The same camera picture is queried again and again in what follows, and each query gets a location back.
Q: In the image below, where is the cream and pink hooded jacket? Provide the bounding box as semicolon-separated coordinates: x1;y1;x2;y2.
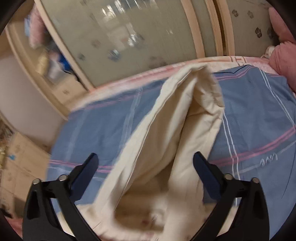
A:
56;63;240;241

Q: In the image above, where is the light wood side cabinet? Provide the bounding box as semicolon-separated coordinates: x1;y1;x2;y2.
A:
1;133;50;218

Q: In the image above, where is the blue plaid bed sheet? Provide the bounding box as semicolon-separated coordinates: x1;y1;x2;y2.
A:
46;64;296;241

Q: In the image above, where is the clear plastic storage box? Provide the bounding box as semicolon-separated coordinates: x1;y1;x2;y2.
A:
46;60;68;84

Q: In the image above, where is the blue garment on shelf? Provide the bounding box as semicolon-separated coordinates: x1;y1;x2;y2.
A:
58;54;74;74

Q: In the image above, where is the rolled pink quilt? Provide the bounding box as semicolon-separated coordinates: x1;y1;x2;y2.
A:
268;7;296;92

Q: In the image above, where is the wardrobe with frosted glass doors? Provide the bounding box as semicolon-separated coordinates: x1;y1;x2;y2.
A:
1;1;278;118

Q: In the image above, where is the pink garment on shelf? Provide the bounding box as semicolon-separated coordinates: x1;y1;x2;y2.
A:
25;4;46;49

